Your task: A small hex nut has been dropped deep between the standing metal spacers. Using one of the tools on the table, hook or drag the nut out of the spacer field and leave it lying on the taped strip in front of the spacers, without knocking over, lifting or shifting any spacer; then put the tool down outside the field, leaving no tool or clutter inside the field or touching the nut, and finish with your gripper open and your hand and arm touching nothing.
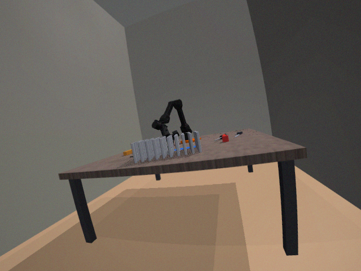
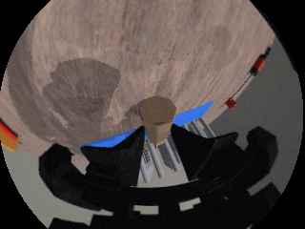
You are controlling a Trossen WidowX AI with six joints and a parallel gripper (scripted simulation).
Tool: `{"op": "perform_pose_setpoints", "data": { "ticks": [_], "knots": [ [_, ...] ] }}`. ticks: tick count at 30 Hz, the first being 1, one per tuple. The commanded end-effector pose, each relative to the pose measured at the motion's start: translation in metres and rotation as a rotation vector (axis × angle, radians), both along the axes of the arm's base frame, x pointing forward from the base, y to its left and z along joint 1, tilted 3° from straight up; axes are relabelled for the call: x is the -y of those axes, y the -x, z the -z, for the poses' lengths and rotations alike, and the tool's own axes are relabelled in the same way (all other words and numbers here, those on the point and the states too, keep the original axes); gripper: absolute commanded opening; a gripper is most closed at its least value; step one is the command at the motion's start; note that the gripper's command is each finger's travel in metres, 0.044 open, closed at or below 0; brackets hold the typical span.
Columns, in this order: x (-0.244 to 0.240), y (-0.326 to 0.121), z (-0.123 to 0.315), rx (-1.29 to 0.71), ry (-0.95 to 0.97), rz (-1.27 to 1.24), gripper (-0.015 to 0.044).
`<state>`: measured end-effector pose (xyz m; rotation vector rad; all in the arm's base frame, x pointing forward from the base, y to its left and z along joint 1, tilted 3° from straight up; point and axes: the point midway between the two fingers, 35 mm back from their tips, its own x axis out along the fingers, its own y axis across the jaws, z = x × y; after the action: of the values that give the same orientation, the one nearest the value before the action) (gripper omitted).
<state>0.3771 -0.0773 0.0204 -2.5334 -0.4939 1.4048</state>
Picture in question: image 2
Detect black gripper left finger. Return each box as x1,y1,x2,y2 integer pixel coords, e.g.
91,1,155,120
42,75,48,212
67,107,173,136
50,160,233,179
80,126,145,187

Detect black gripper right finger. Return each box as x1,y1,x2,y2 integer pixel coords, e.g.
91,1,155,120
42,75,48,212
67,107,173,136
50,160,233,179
171,123,239,180

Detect small red cube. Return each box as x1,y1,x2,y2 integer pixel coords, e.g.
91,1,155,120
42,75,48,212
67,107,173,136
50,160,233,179
225,96,236,108

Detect blue flat strip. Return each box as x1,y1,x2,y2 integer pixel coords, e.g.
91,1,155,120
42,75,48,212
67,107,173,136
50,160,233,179
77,100,214,148

